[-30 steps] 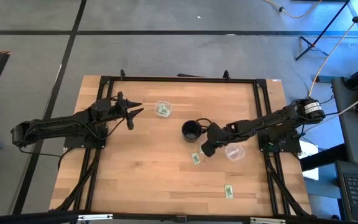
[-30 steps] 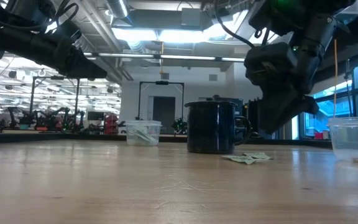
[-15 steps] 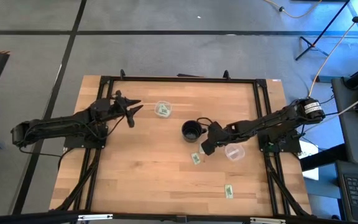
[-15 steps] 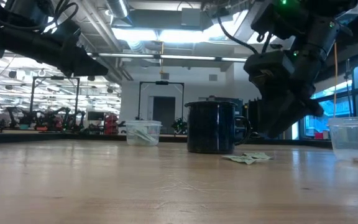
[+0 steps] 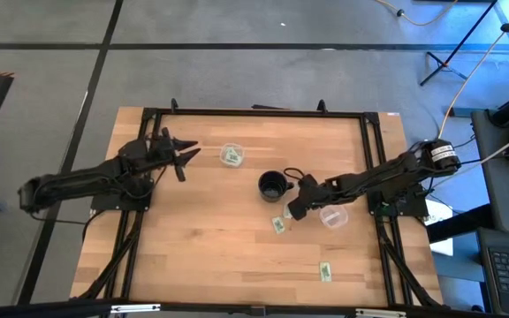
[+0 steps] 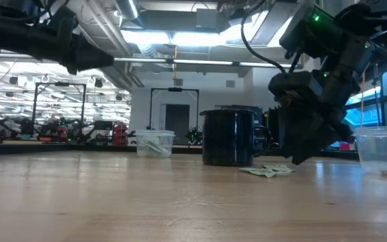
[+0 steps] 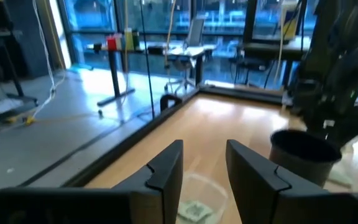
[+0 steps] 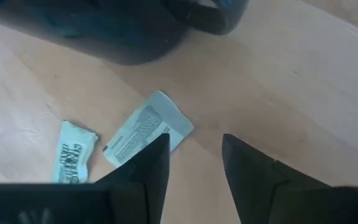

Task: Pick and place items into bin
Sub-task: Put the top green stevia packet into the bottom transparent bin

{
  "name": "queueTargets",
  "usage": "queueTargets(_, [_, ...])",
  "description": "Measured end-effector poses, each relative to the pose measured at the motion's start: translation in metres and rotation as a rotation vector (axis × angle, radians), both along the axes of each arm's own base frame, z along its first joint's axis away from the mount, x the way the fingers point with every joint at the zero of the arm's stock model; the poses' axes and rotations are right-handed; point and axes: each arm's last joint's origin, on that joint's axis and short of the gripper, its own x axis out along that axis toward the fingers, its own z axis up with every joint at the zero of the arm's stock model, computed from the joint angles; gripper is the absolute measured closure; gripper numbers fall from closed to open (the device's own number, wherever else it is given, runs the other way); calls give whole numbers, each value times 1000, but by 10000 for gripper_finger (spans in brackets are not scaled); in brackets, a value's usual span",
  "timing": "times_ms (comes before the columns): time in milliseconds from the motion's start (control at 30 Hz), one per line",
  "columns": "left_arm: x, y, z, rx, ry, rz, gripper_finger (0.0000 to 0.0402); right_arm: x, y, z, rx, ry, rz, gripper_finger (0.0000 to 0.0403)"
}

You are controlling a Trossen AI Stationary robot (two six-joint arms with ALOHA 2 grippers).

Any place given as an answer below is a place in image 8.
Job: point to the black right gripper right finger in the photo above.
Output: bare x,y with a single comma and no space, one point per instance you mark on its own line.
253,186

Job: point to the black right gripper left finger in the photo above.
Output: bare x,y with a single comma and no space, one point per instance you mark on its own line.
141,193

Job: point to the green white sweetener packet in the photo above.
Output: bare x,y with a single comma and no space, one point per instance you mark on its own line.
148,121
73,149

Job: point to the black round bowl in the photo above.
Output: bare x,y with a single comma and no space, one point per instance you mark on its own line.
135,37

